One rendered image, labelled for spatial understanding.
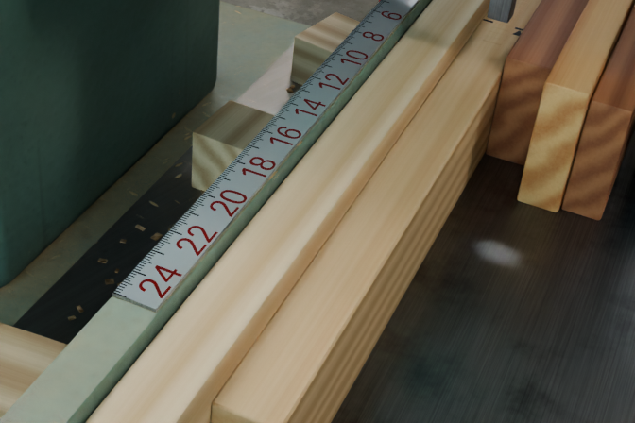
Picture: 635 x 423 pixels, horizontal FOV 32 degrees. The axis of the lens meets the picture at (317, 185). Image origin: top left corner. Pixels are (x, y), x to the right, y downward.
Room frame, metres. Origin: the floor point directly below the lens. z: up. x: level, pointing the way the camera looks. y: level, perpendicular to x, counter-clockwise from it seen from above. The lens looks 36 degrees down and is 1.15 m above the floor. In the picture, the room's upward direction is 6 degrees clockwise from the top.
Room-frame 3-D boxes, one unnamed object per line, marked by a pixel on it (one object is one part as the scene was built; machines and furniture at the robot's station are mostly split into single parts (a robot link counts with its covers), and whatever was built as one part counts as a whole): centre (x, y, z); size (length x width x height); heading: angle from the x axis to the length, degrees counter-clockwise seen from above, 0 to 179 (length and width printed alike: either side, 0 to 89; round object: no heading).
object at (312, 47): (0.60, 0.00, 0.82); 0.05 x 0.04 x 0.03; 148
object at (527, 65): (0.46, -0.11, 0.92); 0.18 x 0.02 x 0.05; 160
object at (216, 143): (0.48, 0.04, 0.82); 0.04 x 0.04 x 0.04; 67
